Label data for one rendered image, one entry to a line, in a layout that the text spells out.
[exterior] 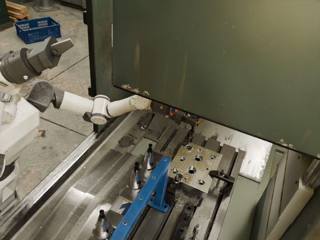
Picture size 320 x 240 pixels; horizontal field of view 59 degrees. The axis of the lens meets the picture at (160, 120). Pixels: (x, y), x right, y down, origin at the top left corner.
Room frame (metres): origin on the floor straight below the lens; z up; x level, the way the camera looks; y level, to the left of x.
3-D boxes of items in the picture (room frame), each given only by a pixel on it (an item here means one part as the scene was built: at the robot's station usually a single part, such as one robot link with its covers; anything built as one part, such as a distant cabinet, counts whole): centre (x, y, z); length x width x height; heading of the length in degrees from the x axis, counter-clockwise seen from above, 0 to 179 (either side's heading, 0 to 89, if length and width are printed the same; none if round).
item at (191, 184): (1.03, -0.21, 0.97); 0.29 x 0.23 x 0.05; 160
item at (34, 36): (4.35, 2.15, 0.11); 0.62 x 0.42 x 0.22; 136
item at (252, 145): (1.59, -0.37, 0.75); 0.89 x 0.67 x 0.26; 70
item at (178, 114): (1.01, -0.05, 1.34); 0.13 x 0.12 x 0.10; 157
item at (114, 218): (0.53, 0.12, 1.21); 0.07 x 0.05 x 0.01; 70
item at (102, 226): (0.48, 0.14, 1.26); 0.04 x 0.04 x 0.07
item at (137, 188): (0.68, 0.06, 1.21); 0.06 x 0.06 x 0.03
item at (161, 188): (0.82, -0.05, 1.05); 0.10 x 0.05 x 0.30; 70
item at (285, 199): (0.81, -0.56, 1.16); 0.48 x 0.05 x 0.51; 160
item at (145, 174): (0.73, 0.04, 1.21); 0.07 x 0.05 x 0.01; 70
